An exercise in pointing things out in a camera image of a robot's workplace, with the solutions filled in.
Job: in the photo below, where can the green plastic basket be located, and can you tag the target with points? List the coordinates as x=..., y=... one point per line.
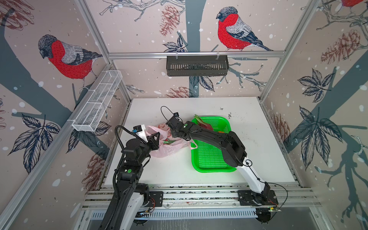
x=207, y=158

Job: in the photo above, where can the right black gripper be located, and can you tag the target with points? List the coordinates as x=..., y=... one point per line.
x=173, y=133

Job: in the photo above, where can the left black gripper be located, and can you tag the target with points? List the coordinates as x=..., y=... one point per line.
x=152, y=142

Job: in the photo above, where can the black hanging wall basket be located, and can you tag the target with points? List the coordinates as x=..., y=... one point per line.
x=187, y=66

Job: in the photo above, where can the red green fruit pile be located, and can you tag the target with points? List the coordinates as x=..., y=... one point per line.
x=168, y=141

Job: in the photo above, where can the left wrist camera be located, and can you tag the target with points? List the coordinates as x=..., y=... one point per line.
x=139, y=133

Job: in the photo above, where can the aluminium rail base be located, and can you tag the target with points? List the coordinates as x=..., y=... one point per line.
x=222, y=202

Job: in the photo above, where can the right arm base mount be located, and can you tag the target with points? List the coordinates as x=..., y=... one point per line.
x=250, y=198

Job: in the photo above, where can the red green dragon fruit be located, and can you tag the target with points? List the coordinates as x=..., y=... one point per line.
x=203, y=124

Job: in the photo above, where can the white wire mesh shelf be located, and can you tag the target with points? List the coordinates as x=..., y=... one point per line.
x=92, y=112

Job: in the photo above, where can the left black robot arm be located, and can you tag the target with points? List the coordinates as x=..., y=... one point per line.
x=129, y=194

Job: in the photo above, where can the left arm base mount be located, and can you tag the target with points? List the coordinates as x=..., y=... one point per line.
x=152, y=199

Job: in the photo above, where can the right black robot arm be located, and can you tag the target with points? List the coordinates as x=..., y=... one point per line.
x=233, y=153

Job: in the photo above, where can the pink plastic bag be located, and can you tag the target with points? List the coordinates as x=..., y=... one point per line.
x=168, y=145

